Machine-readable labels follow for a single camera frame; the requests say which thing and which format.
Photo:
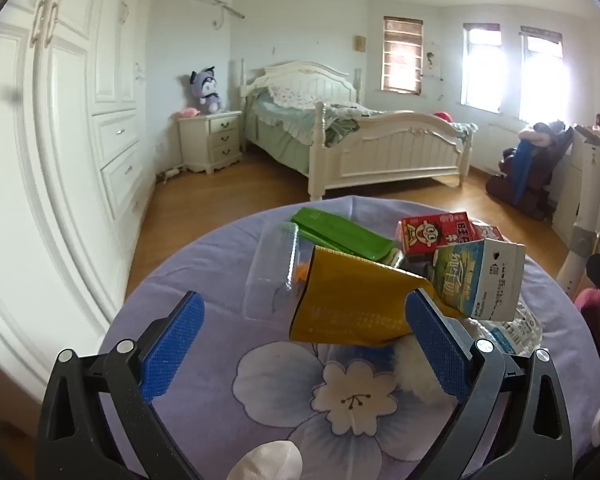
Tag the floral pillow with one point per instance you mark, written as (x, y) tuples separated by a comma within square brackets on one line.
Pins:
[(295, 96)]

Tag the white cabinet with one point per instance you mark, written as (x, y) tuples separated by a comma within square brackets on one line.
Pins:
[(570, 195)]

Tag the clear plastic container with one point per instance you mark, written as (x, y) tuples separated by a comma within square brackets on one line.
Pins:
[(270, 270)]

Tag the bright window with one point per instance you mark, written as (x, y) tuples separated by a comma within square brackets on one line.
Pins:
[(542, 72), (481, 67)]

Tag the purple plush toy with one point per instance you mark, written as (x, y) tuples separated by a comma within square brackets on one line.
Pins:
[(206, 91)]

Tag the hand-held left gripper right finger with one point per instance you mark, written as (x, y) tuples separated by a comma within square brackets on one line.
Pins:
[(437, 345)]

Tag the yellow snack bag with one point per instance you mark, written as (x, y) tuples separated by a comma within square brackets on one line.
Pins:
[(350, 300)]

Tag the white tall stand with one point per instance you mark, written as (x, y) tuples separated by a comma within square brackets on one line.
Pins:
[(591, 185)]

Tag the purple floral tablecloth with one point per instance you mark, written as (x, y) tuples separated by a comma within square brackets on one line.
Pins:
[(205, 270)]

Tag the red cushion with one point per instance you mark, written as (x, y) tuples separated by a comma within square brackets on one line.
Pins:
[(443, 116)]

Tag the cream nightstand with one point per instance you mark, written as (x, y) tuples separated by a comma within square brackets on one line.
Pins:
[(210, 140)]

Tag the green plastic packet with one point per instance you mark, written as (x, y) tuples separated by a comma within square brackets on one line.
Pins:
[(340, 232)]

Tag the white green milk carton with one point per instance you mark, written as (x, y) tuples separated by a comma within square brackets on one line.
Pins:
[(480, 280)]

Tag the red milk carton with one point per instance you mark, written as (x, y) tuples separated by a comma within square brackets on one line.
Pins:
[(430, 235), (487, 232)]

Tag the blue wet wipes pack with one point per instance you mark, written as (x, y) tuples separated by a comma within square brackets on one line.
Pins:
[(515, 332)]

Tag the dark brown massage chair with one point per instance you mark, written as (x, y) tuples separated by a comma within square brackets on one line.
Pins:
[(545, 170)]

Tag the air conditioner pipe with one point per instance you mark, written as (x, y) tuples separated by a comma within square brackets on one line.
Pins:
[(232, 11)]

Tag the window with brown blind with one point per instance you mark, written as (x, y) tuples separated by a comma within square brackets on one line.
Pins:
[(402, 55)]

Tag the white power strip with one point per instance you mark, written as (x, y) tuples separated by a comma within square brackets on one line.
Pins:
[(169, 173)]

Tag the pile of clothes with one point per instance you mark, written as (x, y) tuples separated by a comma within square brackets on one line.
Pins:
[(542, 132)]

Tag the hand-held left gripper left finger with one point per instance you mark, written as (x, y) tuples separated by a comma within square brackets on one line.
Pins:
[(172, 345)]

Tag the wall poster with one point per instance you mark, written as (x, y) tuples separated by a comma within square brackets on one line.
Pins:
[(434, 60)]

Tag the small pink plush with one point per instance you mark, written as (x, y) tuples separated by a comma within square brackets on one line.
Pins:
[(190, 111)]

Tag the cream fluffy fur accessory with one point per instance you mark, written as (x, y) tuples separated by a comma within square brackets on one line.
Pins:
[(415, 375)]

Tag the wall lamp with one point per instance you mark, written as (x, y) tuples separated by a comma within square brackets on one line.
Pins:
[(361, 43)]

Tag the white wardrobe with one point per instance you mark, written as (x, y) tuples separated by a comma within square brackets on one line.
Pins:
[(55, 160)]

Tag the white bed frame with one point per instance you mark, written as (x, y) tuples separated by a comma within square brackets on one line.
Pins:
[(390, 150)]

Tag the green blanket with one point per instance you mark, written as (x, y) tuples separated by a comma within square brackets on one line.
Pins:
[(280, 115)]

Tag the blue cloth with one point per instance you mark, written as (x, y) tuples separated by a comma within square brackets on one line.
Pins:
[(524, 170)]

